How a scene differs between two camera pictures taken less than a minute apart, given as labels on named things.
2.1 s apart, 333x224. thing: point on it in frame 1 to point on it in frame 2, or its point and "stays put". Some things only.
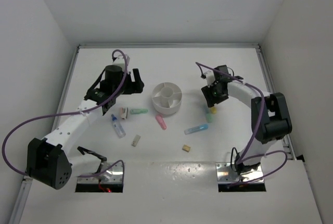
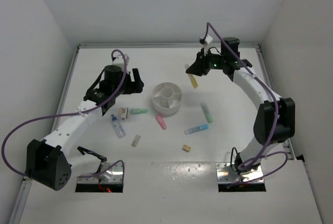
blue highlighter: [202, 127] stays put
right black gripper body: [213, 95] to [213, 62]
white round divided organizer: [166, 98] stays put
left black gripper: [133, 87] stays put
